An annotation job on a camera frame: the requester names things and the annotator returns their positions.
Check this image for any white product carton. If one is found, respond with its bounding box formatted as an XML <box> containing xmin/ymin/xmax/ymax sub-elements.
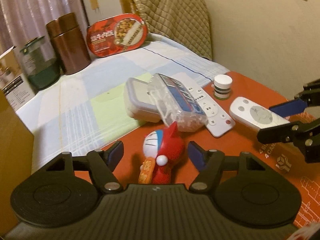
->
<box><xmin>1</xmin><ymin>46</ymin><xmax>37</xmax><ymax>111</ymax></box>

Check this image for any brown cardboard box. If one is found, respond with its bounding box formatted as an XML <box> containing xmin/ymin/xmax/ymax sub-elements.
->
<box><xmin>1</xmin><ymin>93</ymin><xmax>34</xmax><ymax>236</ymax></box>

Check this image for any long white remote control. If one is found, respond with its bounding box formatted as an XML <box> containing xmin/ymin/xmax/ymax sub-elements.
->
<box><xmin>172</xmin><ymin>72</ymin><xmax>235</xmax><ymax>138</ymax></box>

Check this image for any beige quilted chair cover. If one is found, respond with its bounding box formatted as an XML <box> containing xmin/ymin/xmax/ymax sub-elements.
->
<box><xmin>130</xmin><ymin>0</ymin><xmax>213</xmax><ymax>60</ymax></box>

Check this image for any small white striped jar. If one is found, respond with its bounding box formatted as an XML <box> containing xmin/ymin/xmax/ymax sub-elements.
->
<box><xmin>213</xmin><ymin>74</ymin><xmax>233</xmax><ymax>100</ymax></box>

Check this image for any square white lidded container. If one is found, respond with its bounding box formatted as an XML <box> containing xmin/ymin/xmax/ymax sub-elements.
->
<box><xmin>124</xmin><ymin>77</ymin><xmax>162</xmax><ymax>123</ymax></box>

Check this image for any blue label clear plastic box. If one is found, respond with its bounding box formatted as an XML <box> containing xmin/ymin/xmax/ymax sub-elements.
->
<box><xmin>148</xmin><ymin>73</ymin><xmax>208</xmax><ymax>132</ymax></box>

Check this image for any white oval remote control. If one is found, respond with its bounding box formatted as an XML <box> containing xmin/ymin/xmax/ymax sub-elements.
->
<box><xmin>229</xmin><ymin>96</ymin><xmax>289</xmax><ymax>131</ymax></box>

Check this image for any red instant rice bowl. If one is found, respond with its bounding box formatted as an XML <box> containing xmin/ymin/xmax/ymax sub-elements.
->
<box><xmin>86</xmin><ymin>13</ymin><xmax>148</xmax><ymax>57</ymax></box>

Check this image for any checked pastel tablecloth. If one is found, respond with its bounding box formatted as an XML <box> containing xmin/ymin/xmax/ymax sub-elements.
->
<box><xmin>17</xmin><ymin>34</ymin><xmax>227</xmax><ymax>171</ymax></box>

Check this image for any green glass jar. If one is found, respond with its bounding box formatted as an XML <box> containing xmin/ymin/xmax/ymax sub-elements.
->
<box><xmin>20</xmin><ymin>36</ymin><xmax>60</xmax><ymax>90</ymax></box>

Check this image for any red Doraemon figurine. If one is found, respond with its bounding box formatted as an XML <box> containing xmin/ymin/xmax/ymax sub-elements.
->
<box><xmin>138</xmin><ymin>122</ymin><xmax>185</xmax><ymax>185</ymax></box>

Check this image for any pink curtain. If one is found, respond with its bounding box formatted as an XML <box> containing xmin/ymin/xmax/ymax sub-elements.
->
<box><xmin>1</xmin><ymin>0</ymin><xmax>88</xmax><ymax>52</ymax></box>

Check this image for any brown cylindrical canister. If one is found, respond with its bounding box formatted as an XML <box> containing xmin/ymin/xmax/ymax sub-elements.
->
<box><xmin>46</xmin><ymin>12</ymin><xmax>91</xmax><ymax>75</ymax></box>

